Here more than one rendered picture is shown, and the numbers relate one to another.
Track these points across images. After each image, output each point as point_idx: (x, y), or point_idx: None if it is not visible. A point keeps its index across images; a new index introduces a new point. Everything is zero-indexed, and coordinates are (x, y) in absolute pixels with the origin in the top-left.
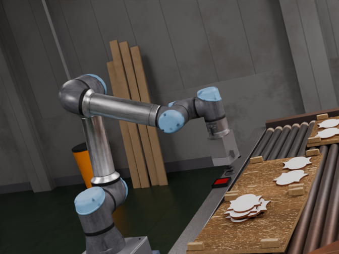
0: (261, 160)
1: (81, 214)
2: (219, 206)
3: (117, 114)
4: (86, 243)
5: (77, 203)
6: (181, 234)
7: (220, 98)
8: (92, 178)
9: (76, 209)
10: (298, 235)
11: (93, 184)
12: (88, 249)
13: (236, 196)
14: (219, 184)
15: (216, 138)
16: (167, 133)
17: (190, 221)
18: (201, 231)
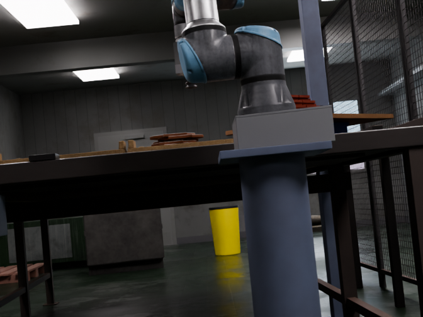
0: (1, 158)
1: (282, 46)
2: (148, 146)
3: None
4: (286, 90)
5: (277, 31)
6: (206, 145)
7: None
8: (214, 21)
9: (277, 38)
10: None
11: (223, 28)
12: (291, 98)
13: (135, 143)
14: (57, 154)
15: None
16: (243, 4)
17: (170, 148)
18: (213, 140)
